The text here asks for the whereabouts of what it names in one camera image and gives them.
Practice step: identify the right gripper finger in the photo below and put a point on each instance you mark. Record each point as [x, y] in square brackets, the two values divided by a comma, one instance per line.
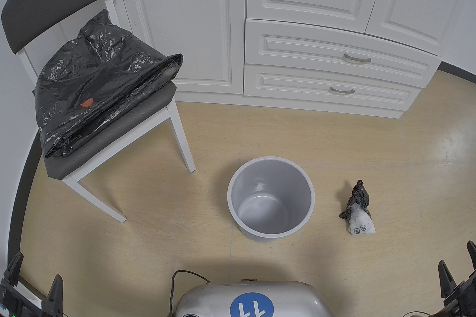
[472, 254]
[446, 282]

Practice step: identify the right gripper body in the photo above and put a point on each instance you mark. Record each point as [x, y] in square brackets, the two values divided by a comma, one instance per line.
[465, 297]

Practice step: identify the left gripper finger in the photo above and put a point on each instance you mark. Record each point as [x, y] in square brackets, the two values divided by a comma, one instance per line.
[55, 297]
[14, 269]

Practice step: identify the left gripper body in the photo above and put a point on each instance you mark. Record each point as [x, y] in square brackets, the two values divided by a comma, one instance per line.
[16, 302]

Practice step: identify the black plastic bag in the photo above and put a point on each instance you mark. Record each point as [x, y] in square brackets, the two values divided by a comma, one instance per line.
[104, 77]

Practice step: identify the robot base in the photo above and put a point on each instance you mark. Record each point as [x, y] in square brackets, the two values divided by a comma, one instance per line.
[293, 297]

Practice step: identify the crumpled black plastic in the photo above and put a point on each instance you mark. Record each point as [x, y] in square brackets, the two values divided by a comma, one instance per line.
[360, 196]

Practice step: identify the white trash bin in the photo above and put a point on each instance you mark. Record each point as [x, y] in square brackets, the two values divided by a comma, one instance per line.
[245, 189]

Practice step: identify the white printed wrapper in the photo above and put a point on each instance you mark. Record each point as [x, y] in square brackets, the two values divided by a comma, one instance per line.
[361, 224]

